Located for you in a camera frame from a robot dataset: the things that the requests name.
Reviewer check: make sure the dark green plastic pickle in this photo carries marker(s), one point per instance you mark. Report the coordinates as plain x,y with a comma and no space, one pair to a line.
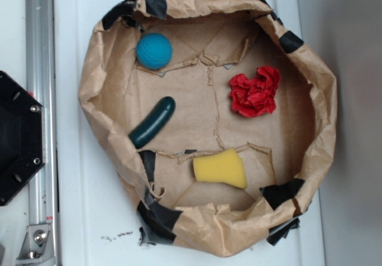
153,123

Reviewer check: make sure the brown paper bag tray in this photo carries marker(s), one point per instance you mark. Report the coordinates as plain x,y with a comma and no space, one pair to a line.
286,154

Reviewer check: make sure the yellow sponge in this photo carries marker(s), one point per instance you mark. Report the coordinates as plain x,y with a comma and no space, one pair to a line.
225,167

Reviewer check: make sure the crumpled red paper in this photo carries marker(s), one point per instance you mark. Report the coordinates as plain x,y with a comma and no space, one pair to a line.
255,97

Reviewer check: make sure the blue foam ball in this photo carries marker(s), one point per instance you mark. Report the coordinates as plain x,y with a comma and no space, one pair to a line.
154,51

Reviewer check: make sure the aluminium rail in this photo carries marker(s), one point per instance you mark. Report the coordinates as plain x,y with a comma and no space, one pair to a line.
40,75

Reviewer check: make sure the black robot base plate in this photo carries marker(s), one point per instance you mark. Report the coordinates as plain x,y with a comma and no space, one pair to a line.
22,145

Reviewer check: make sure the metal corner bracket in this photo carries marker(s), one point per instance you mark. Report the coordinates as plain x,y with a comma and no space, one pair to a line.
38,246

